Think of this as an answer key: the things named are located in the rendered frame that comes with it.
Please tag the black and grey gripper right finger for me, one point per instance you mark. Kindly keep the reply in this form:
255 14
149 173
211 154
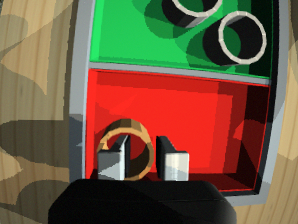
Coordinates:
171 164

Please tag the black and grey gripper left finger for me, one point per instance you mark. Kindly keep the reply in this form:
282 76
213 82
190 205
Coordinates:
114 163

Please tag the tan hollow ring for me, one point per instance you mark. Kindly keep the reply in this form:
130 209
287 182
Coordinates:
141 165

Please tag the red and green divided tray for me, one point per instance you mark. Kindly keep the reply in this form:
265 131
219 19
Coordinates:
230 131

